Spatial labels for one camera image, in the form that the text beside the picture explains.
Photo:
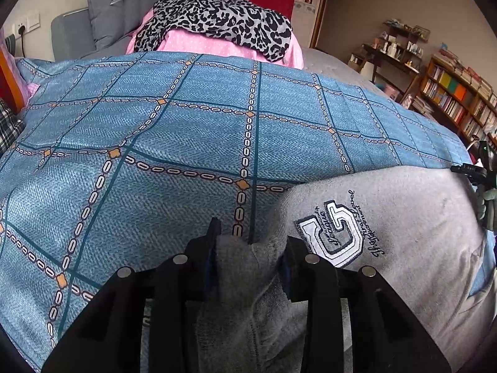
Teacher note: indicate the grey quilted headboard cushion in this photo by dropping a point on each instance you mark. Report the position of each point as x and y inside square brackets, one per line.
[102, 29]

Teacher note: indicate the blue patterned bed cover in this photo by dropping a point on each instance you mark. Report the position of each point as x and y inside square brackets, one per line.
[124, 159]

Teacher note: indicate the leopard print cloth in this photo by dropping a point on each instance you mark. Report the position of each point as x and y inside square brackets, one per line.
[241, 22]

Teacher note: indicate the dark wooden desk shelf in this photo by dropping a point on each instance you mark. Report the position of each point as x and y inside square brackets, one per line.
[393, 61]

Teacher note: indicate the right hand green glove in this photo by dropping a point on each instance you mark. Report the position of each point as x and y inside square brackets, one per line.
[486, 209]

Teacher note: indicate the white wall socket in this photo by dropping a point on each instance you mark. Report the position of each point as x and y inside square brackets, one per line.
[26, 24]

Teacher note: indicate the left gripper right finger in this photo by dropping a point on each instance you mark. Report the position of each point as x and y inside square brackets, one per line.
[385, 334]

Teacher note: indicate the wooden bookshelf with books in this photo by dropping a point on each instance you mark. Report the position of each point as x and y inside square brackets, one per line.
[457, 97]

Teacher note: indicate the plaid pillow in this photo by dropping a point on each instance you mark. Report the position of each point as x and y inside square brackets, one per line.
[10, 127]

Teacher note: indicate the grey sweat pants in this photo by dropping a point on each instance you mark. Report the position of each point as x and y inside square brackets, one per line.
[416, 226]

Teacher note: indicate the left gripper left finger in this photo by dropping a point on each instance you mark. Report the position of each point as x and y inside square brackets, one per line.
[107, 335]

